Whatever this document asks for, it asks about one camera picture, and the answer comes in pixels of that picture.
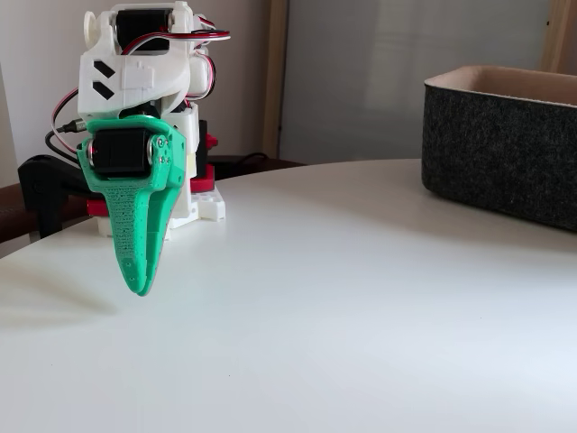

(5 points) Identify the dark grey felt basket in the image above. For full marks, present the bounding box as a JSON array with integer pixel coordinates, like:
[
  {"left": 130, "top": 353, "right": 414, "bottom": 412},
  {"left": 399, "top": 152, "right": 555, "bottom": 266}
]
[{"left": 421, "top": 63, "right": 577, "bottom": 234}]

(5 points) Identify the black clamp with red trigger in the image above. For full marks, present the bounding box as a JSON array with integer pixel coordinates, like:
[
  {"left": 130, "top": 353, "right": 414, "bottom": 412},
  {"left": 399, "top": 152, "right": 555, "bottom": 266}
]
[{"left": 188, "top": 119, "right": 220, "bottom": 194}]

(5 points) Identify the black clamp with red pad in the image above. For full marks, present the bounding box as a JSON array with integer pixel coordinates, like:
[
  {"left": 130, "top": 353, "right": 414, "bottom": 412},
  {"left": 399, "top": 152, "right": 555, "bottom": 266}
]
[{"left": 17, "top": 154, "right": 112, "bottom": 239}]

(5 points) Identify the black cable with grey plug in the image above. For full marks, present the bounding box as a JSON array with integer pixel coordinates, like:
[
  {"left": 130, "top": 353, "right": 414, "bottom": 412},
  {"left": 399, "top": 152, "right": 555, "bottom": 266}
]
[{"left": 44, "top": 117, "right": 89, "bottom": 166}]

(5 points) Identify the red white black servo wire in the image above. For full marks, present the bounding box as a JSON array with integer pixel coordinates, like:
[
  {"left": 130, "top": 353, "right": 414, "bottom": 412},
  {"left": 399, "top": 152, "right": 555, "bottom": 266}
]
[{"left": 119, "top": 26, "right": 232, "bottom": 55}]

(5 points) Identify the light wooden post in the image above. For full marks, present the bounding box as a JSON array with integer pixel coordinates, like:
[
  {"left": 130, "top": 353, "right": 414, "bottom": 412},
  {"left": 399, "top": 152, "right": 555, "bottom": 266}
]
[
  {"left": 540, "top": 0, "right": 577, "bottom": 76},
  {"left": 262, "top": 0, "right": 289, "bottom": 160}
]

